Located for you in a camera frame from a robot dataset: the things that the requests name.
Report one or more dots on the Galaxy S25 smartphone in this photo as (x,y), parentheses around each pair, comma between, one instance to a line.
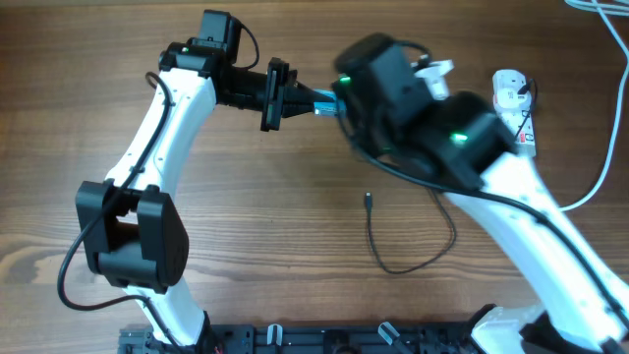
(330,107)

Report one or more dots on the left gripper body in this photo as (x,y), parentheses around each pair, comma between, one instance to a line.
(274,88)

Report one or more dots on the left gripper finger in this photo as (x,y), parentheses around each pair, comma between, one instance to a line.
(295,108)
(304,93)

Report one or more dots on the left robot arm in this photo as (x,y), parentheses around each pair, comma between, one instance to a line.
(131,231)

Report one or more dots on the white power strip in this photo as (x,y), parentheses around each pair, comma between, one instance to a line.
(520,123)

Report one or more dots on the white USB charger plug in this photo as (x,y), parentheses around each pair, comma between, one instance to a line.
(511,99)

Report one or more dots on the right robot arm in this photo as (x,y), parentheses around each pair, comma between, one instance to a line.
(459,146)

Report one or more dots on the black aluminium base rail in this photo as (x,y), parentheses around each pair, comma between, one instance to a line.
(440,338)

